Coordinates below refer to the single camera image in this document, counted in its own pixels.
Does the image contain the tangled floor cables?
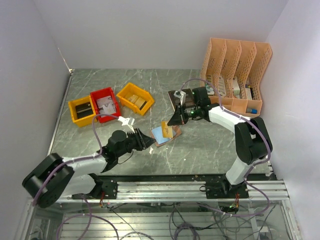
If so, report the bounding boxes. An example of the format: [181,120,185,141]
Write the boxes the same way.
[99,199,276,240]

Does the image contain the black book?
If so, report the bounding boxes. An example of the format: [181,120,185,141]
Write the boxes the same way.
[168,88,196,111]

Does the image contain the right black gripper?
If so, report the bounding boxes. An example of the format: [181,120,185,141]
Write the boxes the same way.
[167,101,200,126]

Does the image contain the red bin with cards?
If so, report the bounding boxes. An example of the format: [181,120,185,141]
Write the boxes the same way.
[90,87,121,124]

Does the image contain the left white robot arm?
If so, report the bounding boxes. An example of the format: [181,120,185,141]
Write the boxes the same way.
[22,128,156,208]

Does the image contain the yellow bin with cards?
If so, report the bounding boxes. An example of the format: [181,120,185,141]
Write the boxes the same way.
[116,82,155,116]

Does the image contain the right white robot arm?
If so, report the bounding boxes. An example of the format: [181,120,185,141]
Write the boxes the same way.
[167,87,273,199]

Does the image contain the aluminium frame rail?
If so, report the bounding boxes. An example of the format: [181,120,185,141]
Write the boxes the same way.
[26,180,291,203]

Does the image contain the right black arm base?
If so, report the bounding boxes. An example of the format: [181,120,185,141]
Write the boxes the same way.
[199,181,249,199]

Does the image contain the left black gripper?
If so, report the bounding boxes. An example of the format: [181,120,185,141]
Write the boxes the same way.
[116,127,156,158]

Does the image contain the peach file organizer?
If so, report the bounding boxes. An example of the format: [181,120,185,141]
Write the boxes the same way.
[200,38,272,118]

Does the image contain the yellow bin left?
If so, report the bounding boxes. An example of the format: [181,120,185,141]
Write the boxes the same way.
[68,95,96,128]

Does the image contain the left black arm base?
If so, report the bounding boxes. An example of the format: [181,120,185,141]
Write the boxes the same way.
[71,173,118,200]

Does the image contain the pink leather card holder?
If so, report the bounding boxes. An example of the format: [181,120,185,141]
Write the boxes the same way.
[150,126,182,147]

